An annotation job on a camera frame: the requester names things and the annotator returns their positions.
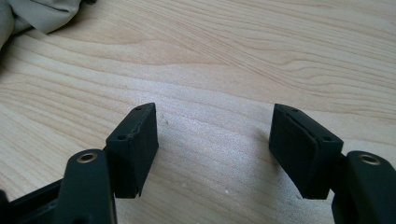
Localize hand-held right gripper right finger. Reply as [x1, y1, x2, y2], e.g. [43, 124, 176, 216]
[268, 103, 345, 201]

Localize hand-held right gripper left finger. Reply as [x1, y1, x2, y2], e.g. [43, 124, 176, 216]
[105, 102, 160, 200]

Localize khaki shorts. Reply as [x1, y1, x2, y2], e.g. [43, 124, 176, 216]
[0, 0, 82, 49]

